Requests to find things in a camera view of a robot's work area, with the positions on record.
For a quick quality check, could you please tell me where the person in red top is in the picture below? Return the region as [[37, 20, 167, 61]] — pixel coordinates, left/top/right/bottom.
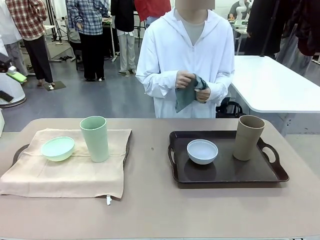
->
[[134, 0, 171, 23]]

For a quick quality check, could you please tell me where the teal cloth mat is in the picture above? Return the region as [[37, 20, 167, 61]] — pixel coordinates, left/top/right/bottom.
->
[[174, 73, 210, 114]]

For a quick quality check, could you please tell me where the person's right forearm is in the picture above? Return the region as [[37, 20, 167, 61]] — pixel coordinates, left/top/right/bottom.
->
[[136, 70, 180, 99]]

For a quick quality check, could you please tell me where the beige cloth mat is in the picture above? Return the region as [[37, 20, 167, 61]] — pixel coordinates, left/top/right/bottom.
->
[[0, 128, 133, 206]]

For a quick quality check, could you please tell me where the black backpack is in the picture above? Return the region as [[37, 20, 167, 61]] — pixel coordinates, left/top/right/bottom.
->
[[215, 97, 244, 119]]

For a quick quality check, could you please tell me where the pale green tall cup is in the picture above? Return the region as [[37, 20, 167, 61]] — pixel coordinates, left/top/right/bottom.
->
[[79, 115, 110, 163]]

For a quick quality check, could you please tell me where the person's left hand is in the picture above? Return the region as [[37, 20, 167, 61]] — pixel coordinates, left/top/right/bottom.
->
[[193, 87, 212, 104]]

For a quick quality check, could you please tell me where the person in white coat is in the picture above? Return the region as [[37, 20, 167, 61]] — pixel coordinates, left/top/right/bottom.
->
[[0, 0, 29, 77]]

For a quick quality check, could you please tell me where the black tripod stand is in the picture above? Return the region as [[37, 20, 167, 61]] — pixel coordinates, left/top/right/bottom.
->
[[50, 0, 68, 46]]

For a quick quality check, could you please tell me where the pale green bowl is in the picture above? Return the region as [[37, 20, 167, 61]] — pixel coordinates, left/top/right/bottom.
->
[[40, 136, 76, 163]]

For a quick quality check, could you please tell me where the black floor plate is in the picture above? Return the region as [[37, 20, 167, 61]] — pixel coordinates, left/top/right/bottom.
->
[[43, 80, 67, 92]]

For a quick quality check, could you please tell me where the person in blue plaid shirt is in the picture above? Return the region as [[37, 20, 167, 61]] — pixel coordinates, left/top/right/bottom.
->
[[65, 0, 106, 82]]

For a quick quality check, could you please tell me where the white table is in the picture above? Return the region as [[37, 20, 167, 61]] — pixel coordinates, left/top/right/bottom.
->
[[228, 55, 320, 137]]

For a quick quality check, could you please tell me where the person's left forearm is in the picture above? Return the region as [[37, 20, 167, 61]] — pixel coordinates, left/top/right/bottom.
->
[[207, 72, 235, 106]]

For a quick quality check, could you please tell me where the person in dark maroon jacket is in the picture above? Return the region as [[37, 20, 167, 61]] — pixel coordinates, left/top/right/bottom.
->
[[282, 0, 320, 58]]

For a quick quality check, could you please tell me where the person's right hand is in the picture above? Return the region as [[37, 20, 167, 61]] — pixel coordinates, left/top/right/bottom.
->
[[175, 70, 197, 90]]

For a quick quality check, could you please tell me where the person in black top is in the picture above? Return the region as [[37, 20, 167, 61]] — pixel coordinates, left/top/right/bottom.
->
[[110, 0, 138, 74]]

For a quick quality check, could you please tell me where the white box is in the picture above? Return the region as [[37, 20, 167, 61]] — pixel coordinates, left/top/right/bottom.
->
[[0, 108, 5, 139]]

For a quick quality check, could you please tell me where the pale blue-white bowl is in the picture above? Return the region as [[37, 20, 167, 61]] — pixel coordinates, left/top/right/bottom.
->
[[186, 139, 219, 166]]

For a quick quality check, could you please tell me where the brown tall cup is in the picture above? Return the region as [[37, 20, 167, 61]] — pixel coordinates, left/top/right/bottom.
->
[[232, 114, 266, 161]]

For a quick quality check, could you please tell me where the person in black coat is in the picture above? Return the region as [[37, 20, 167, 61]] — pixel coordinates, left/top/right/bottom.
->
[[246, 0, 286, 58]]

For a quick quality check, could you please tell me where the dark brown handled tray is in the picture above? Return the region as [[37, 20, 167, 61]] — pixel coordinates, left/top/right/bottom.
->
[[11, 129, 133, 166], [167, 130, 290, 185]]

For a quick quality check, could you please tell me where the person in white hoodie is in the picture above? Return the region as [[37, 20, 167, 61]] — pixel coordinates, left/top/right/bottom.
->
[[135, 0, 236, 119]]

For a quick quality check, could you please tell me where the person in red plaid shirt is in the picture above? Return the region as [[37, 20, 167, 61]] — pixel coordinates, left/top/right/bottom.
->
[[5, 0, 55, 87]]

